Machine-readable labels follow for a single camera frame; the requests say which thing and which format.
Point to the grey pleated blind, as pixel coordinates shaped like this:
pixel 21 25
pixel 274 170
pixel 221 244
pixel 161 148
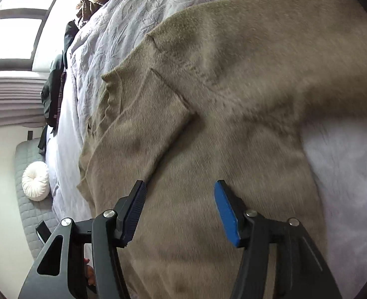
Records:
pixel 12 99

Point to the pile of dark clothes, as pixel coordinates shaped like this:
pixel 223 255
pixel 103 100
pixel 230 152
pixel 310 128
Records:
pixel 52 93

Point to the light grey embossed bedspread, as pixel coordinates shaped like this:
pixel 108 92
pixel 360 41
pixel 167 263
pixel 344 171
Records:
pixel 124 21

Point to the white round cushion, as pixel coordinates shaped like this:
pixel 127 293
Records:
pixel 35 180

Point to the window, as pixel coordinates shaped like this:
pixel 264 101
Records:
pixel 12 37

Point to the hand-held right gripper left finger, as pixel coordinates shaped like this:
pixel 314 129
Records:
pixel 136 213

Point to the person's left hand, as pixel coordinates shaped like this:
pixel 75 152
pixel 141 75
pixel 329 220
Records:
pixel 90 272

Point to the grey quilted mat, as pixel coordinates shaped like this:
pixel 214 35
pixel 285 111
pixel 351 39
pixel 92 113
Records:
pixel 27 218

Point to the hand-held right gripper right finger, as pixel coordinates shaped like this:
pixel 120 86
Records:
pixel 227 213

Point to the beige knit sweater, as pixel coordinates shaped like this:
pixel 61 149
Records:
pixel 233 99

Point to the white bed sheet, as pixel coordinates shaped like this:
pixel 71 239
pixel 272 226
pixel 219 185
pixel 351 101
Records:
pixel 65 137

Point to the small black wall fitting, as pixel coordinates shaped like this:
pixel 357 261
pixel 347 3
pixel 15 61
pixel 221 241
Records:
pixel 30 135

